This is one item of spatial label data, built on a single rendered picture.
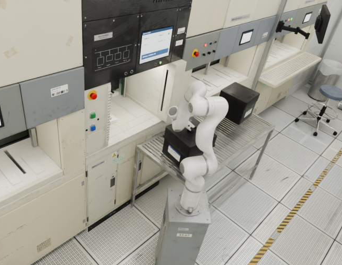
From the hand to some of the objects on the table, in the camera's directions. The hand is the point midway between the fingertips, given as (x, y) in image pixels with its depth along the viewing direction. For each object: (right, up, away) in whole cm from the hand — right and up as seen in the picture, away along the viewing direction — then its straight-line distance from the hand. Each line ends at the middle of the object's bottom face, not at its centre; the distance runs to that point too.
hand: (191, 128), depth 230 cm
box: (+47, +16, +79) cm, 93 cm away
